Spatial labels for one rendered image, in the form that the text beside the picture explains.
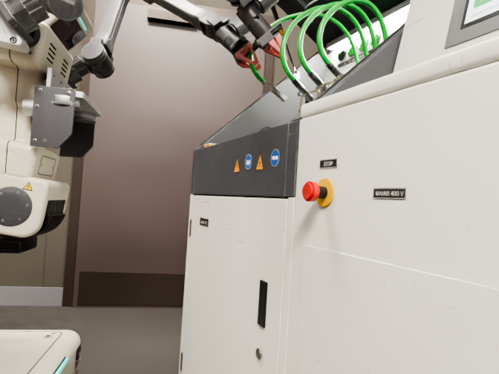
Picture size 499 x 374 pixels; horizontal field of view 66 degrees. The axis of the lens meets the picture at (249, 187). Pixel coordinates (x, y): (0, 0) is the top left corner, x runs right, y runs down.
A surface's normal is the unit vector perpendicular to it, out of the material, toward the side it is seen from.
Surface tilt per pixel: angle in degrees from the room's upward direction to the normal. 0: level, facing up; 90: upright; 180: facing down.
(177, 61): 90
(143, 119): 90
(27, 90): 90
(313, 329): 90
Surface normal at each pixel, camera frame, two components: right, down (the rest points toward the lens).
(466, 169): -0.90, -0.07
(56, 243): 0.18, -0.03
